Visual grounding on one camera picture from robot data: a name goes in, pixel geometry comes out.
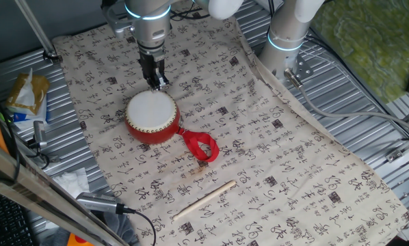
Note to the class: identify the aluminium profile bracket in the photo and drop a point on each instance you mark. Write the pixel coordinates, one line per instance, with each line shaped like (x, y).
(406, 145)

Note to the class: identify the aluminium frame bar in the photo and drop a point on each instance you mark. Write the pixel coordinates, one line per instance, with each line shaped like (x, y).
(37, 194)

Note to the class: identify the yellow tissue pack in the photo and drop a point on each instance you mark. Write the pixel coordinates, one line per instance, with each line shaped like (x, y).
(26, 95)

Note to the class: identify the black keyboard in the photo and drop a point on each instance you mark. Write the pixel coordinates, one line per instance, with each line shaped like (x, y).
(2, 222)

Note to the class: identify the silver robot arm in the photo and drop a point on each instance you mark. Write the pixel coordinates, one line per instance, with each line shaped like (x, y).
(286, 51)

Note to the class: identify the green yellow mat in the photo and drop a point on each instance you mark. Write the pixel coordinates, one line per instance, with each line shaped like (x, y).
(368, 44)

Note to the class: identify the white crumpled tissue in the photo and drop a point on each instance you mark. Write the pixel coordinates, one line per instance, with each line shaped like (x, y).
(72, 182)

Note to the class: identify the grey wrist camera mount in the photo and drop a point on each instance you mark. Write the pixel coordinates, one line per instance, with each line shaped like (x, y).
(117, 24)

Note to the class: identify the red drum with white skin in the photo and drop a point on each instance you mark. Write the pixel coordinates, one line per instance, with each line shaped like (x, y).
(151, 112)

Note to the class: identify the small silver camera on mount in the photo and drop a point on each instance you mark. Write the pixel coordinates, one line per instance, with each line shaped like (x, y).
(39, 131)

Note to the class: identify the beige calligraphy print cloth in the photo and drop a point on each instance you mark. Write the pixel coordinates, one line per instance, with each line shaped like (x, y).
(259, 153)

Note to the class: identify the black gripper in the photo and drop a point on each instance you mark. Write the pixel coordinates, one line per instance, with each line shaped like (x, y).
(151, 58)

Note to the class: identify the grey metal pole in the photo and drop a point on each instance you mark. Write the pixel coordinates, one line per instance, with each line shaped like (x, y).
(37, 30)

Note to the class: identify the long silver camera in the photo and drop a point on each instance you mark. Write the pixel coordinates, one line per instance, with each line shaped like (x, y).
(98, 203)

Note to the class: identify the wooden drumstick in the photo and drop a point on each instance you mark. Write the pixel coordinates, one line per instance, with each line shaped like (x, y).
(204, 200)

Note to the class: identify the orange emergency stop box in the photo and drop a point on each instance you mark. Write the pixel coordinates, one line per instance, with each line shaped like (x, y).
(76, 241)

